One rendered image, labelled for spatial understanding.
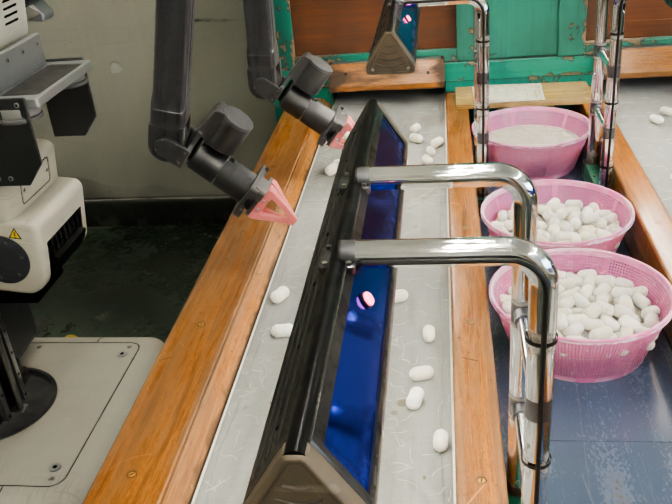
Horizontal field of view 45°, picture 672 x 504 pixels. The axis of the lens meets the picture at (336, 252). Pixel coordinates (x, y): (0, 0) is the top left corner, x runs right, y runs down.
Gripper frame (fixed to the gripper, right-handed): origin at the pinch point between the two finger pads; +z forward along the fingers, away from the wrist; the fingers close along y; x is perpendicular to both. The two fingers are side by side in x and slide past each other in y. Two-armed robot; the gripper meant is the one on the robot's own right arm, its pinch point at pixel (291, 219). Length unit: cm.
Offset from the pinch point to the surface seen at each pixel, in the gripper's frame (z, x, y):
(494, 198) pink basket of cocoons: 30.3, -19.0, 18.4
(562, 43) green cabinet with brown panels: 38, -41, 85
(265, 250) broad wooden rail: -0.2, 7.7, -0.5
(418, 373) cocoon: 21.2, -9.7, -35.2
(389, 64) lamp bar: -2.3, -29.8, 7.0
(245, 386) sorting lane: 4.3, 6.9, -36.2
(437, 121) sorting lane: 23, -11, 69
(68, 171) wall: -60, 124, 167
